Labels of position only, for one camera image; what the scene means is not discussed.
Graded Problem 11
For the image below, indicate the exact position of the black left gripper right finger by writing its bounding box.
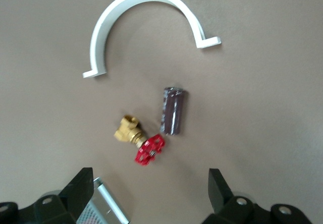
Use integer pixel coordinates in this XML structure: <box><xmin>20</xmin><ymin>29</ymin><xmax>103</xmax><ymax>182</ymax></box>
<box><xmin>201</xmin><ymin>168</ymin><xmax>313</xmax><ymax>224</ymax></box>

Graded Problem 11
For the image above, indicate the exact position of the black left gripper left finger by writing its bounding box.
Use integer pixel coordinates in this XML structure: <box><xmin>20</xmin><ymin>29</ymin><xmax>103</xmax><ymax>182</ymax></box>
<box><xmin>0</xmin><ymin>167</ymin><xmax>94</xmax><ymax>224</ymax></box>

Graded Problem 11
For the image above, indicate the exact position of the long brown electrolytic capacitor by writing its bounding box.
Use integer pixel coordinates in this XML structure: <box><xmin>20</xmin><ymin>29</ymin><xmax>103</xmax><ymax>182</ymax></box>
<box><xmin>159</xmin><ymin>86</ymin><xmax>189</xmax><ymax>136</ymax></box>

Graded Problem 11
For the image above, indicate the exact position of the metal mesh power supply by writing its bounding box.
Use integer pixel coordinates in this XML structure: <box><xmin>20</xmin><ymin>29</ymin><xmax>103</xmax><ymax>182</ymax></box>
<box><xmin>75</xmin><ymin>176</ymin><xmax>132</xmax><ymax>224</ymax></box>

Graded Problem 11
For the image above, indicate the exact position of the brass valve red handwheel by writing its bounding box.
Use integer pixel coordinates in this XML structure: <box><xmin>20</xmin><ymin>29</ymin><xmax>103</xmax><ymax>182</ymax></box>
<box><xmin>113</xmin><ymin>115</ymin><xmax>167</xmax><ymax>166</ymax></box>

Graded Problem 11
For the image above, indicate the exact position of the white curved pipe clamp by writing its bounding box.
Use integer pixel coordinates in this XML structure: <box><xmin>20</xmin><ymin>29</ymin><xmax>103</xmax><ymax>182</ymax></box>
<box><xmin>82</xmin><ymin>0</ymin><xmax>222</xmax><ymax>79</ymax></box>

